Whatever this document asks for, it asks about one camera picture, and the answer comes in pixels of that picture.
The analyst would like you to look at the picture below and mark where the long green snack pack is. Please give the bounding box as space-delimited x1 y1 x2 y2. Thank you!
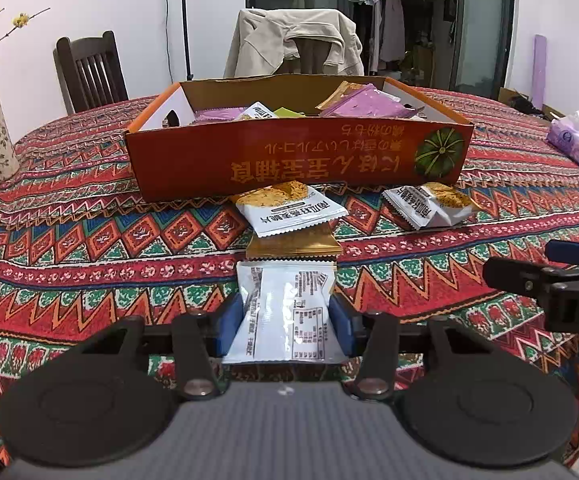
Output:
273 107 305 118

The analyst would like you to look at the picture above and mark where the oat crisp packet white gold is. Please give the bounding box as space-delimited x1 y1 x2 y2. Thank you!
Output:
235 102 278 122

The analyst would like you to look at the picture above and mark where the pink snack packet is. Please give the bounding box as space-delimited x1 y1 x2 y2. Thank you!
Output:
193 106 245 124
319 84 424 119

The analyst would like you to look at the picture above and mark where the dark wooden chair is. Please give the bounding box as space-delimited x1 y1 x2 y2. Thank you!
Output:
55 30 128 113

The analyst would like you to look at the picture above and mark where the chair under beige jacket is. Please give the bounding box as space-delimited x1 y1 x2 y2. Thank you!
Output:
276 38 331 75

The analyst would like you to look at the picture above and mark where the cardboard box on floor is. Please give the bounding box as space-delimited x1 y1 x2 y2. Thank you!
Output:
498 87 564 122

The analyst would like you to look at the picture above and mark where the purple rolled mat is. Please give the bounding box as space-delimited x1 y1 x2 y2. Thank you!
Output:
530 35 547 110

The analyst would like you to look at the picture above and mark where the studio light on stand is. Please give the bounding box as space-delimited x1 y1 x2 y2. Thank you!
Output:
181 0 193 81

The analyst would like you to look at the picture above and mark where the beige jacket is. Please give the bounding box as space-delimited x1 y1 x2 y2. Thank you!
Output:
224 9 364 78

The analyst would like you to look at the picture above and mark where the purple tissue pack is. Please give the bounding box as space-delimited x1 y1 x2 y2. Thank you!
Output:
547 110 579 165

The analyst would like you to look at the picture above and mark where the orange cardboard pumpkin box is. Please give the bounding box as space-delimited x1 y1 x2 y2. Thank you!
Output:
125 75 474 203

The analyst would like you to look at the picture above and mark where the patterned red tablecloth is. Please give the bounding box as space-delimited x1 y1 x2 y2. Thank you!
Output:
0 90 579 462

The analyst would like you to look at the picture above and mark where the white oat crisp packet back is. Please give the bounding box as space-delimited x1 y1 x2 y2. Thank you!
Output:
224 260 346 364

